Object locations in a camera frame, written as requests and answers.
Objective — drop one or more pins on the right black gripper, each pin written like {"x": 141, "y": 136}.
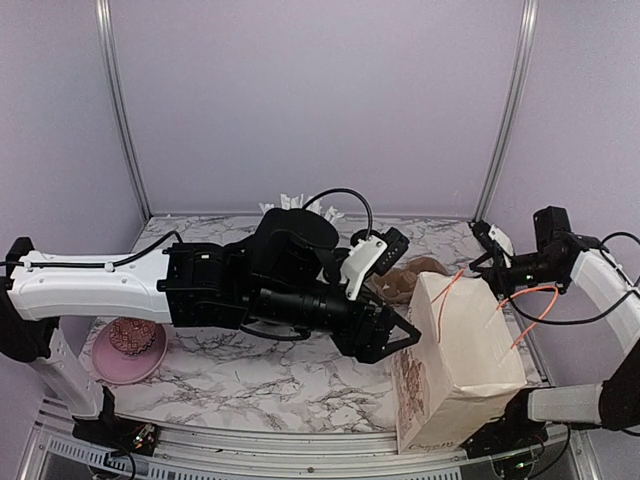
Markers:
{"x": 498, "y": 270}

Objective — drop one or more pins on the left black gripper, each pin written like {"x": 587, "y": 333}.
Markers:
{"x": 354, "y": 342}

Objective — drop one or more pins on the brown cardboard cup carrier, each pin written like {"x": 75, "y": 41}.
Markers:
{"x": 397, "y": 285}

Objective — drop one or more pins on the kraft paper bag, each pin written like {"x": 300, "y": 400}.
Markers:
{"x": 463, "y": 371}

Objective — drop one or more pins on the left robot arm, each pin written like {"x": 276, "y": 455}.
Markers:
{"x": 290, "y": 271}

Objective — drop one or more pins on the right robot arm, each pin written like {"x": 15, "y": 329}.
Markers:
{"x": 564, "y": 259}

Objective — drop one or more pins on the bundle of white wrapped straws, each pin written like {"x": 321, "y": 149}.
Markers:
{"x": 286, "y": 202}

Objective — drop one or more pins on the red patterned bowl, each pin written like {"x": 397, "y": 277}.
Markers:
{"x": 131, "y": 336}

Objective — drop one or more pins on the pink plate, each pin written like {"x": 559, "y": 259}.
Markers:
{"x": 116, "y": 368}

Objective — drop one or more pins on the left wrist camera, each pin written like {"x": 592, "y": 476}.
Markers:
{"x": 370, "y": 253}

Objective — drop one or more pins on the right aluminium frame post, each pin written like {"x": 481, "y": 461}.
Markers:
{"x": 516, "y": 86}

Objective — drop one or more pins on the aluminium frame post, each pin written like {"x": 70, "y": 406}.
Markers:
{"x": 516, "y": 86}
{"x": 116, "y": 94}

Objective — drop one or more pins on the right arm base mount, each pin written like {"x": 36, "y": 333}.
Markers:
{"x": 513, "y": 430}

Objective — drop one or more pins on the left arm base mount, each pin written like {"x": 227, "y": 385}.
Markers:
{"x": 120, "y": 437}

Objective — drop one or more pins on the front aluminium rail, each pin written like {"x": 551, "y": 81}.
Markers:
{"x": 187, "y": 452}

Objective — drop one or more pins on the left aluminium frame post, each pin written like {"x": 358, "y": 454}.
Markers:
{"x": 116, "y": 94}

